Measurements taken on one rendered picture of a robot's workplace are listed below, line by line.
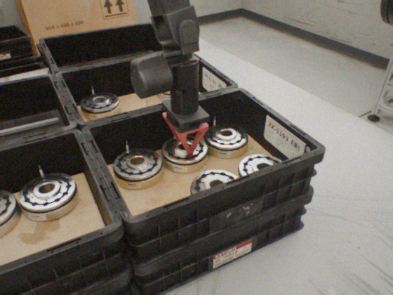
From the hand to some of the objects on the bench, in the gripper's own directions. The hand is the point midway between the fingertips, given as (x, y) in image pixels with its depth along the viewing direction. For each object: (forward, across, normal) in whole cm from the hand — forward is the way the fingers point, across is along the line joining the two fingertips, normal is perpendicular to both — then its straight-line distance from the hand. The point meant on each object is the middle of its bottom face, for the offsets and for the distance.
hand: (185, 144), depth 77 cm
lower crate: (+17, -7, 0) cm, 18 cm away
